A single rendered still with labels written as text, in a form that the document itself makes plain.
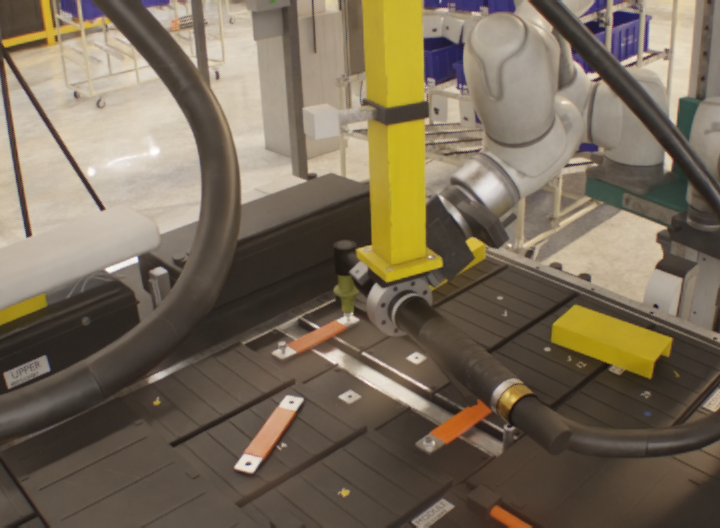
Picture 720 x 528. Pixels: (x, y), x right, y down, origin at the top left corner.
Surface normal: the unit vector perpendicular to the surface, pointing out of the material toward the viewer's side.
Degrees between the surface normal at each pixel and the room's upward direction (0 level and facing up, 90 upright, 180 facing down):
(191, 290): 38
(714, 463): 0
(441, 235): 90
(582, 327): 0
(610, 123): 89
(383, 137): 90
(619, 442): 43
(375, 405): 0
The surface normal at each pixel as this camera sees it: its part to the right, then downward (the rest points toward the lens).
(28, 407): 0.19, -0.34
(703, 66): -0.81, 0.30
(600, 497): -0.04, -0.89
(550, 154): 0.57, 0.52
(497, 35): -0.38, -0.36
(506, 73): -0.11, 0.65
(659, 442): -0.07, -0.22
